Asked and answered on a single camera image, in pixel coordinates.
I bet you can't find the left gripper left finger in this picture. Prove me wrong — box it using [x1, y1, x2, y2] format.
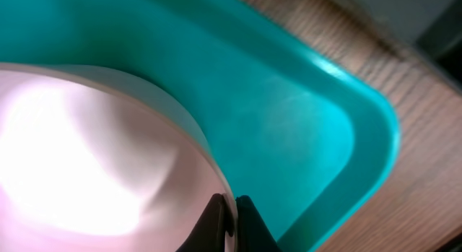
[177, 194, 227, 252]

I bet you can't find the large white round plate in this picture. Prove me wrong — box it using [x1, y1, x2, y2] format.
[1, 63, 237, 251]

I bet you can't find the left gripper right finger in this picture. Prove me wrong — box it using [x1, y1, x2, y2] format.
[236, 196, 281, 252]

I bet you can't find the grey plastic dish rack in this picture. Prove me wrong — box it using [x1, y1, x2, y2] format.
[331, 0, 461, 91]

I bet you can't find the teal plastic serving tray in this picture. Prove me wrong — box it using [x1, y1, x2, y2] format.
[1, 0, 400, 251]

